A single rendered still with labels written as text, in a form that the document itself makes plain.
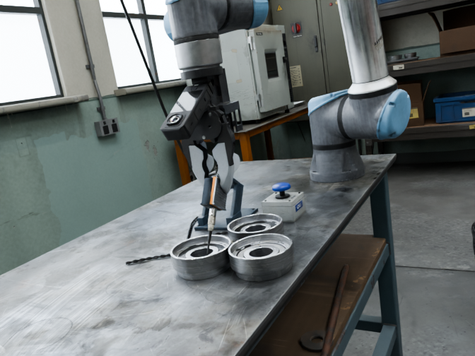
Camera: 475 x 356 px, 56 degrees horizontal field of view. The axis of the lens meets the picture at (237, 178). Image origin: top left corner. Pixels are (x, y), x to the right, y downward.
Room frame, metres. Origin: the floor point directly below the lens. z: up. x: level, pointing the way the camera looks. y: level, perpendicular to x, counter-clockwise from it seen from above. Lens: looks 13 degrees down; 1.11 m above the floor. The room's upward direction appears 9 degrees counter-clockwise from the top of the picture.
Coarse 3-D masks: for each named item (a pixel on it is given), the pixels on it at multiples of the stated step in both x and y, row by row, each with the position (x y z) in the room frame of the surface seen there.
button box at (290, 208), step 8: (288, 192) 0.96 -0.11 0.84; (296, 192) 0.95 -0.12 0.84; (264, 200) 0.93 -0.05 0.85; (272, 200) 0.92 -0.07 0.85; (280, 200) 0.91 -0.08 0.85; (288, 200) 0.90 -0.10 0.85; (296, 200) 0.90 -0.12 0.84; (304, 200) 0.94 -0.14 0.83; (264, 208) 0.91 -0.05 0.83; (272, 208) 0.90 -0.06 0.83; (280, 208) 0.89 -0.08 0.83; (288, 208) 0.89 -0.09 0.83; (296, 208) 0.90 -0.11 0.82; (304, 208) 0.93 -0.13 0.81; (288, 216) 0.89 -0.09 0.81; (296, 216) 0.89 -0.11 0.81
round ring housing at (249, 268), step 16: (240, 240) 0.72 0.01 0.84; (256, 240) 0.73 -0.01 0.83; (272, 240) 0.72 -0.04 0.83; (288, 240) 0.69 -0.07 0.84; (256, 256) 0.70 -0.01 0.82; (272, 256) 0.63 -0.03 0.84; (288, 256) 0.65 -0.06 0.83; (240, 272) 0.64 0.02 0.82; (256, 272) 0.63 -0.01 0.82; (272, 272) 0.63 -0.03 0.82
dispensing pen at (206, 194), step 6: (216, 168) 0.76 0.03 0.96; (216, 174) 0.76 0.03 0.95; (204, 180) 0.74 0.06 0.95; (210, 180) 0.74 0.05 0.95; (204, 186) 0.74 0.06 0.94; (210, 186) 0.73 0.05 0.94; (204, 192) 0.73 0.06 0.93; (210, 192) 0.73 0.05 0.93; (204, 198) 0.73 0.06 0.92; (210, 198) 0.72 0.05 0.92; (204, 204) 0.72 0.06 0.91; (210, 204) 0.72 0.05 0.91; (210, 210) 0.73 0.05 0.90; (216, 210) 0.73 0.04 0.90; (210, 216) 0.72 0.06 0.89; (210, 222) 0.71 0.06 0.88; (210, 228) 0.71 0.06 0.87; (210, 234) 0.71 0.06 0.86; (210, 240) 0.70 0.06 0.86
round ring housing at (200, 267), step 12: (192, 240) 0.77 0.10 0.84; (204, 240) 0.77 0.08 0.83; (216, 240) 0.76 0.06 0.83; (228, 240) 0.73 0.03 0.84; (180, 252) 0.74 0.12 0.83; (192, 252) 0.73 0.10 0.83; (204, 252) 0.74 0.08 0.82; (216, 252) 0.68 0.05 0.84; (180, 264) 0.68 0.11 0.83; (192, 264) 0.67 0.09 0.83; (204, 264) 0.67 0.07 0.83; (216, 264) 0.68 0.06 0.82; (228, 264) 0.70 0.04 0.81; (180, 276) 0.70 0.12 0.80; (192, 276) 0.68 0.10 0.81; (204, 276) 0.68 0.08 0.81
